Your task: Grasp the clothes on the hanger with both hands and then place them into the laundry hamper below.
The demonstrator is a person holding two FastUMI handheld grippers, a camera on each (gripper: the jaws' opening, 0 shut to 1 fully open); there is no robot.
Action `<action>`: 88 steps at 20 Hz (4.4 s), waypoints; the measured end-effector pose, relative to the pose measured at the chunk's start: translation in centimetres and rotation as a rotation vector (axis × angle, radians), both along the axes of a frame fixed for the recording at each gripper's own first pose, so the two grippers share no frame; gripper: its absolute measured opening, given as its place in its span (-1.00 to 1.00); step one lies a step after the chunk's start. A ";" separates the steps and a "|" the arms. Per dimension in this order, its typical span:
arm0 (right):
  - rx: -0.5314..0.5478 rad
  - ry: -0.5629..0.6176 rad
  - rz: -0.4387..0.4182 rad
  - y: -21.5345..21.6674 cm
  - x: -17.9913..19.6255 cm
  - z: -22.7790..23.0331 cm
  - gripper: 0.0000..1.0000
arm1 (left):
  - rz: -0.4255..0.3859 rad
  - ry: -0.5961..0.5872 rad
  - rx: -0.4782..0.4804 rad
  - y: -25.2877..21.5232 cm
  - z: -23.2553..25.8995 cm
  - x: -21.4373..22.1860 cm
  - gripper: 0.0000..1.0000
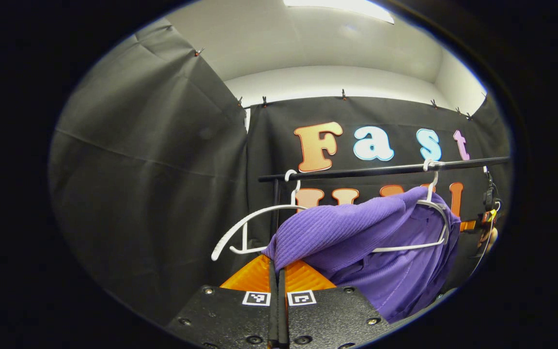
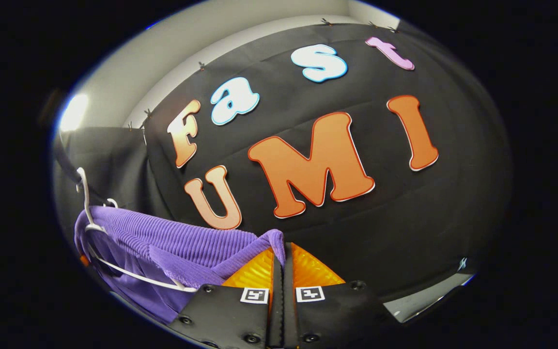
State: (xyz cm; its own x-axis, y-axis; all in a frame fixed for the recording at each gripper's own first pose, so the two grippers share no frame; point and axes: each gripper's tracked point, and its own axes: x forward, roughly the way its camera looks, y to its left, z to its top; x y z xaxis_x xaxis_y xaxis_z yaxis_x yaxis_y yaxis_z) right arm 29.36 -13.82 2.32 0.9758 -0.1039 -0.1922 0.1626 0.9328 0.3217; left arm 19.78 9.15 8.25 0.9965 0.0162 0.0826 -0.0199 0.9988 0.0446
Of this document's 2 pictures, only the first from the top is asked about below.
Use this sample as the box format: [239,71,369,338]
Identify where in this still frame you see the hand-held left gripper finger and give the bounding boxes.
[167,254,279,349]
[279,260,392,349]

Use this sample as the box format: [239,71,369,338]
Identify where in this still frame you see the purple ribbed shirt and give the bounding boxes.
[262,187,462,324]

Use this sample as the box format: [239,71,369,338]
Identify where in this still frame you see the white hanger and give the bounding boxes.
[211,169,308,262]
[372,159,450,254]

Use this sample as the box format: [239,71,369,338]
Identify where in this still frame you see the black clothes rack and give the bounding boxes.
[258,156,511,239]

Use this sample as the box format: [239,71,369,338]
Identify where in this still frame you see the row of small backdrop clips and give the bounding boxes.
[193,47,474,120]

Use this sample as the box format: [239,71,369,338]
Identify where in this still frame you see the ceiling light panel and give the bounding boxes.
[283,0,396,25]

